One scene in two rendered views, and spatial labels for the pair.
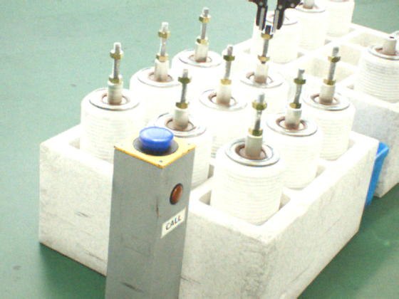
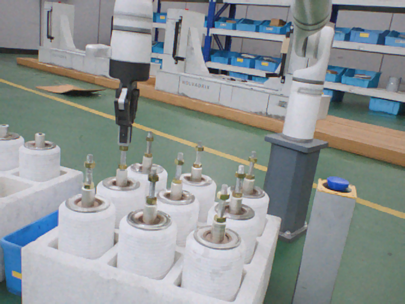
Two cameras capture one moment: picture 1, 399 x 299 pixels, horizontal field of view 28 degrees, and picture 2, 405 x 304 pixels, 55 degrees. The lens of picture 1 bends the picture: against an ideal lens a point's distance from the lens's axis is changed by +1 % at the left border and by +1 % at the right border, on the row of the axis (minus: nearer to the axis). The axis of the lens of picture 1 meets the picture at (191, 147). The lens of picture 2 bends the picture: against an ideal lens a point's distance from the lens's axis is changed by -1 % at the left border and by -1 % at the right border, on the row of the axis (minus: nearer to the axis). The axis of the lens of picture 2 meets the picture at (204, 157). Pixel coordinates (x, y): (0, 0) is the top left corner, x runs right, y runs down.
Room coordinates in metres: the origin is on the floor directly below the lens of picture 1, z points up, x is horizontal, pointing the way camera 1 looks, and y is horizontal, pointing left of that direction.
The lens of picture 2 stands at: (1.23, 0.66, 0.54)
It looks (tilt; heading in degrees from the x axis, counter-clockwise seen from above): 16 degrees down; 255
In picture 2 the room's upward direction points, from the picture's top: 7 degrees clockwise
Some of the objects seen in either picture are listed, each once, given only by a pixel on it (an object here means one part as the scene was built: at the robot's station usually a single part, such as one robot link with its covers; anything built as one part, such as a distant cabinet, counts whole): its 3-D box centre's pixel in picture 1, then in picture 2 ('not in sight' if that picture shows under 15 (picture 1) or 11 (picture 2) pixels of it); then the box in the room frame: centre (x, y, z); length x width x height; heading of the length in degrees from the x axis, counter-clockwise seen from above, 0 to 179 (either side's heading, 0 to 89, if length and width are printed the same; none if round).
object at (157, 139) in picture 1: (155, 141); (337, 184); (0.81, 0.04, 0.32); 0.04 x 0.04 x 0.02
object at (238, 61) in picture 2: not in sight; (248, 60); (-0.90, -5.49, 0.36); 0.50 x 0.38 x 0.21; 38
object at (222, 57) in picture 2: not in sight; (228, 57); (-0.66, -5.85, 0.36); 0.50 x 0.38 x 0.21; 38
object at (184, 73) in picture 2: not in sight; (241, 59); (0.17, -2.60, 0.45); 1.45 x 0.57 x 0.74; 127
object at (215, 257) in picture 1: (211, 190); (167, 269); (1.10, -0.04, 0.09); 0.39 x 0.39 x 0.18; 60
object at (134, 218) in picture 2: (160, 77); (149, 219); (1.16, 0.06, 0.25); 0.08 x 0.08 x 0.01
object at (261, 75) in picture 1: (261, 71); (122, 177); (1.20, -0.10, 0.26); 0.02 x 0.02 x 0.03
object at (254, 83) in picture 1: (260, 78); (121, 183); (1.20, -0.10, 0.25); 0.08 x 0.08 x 0.01
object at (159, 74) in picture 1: (161, 70); (150, 212); (1.16, 0.06, 0.26); 0.02 x 0.02 x 0.03
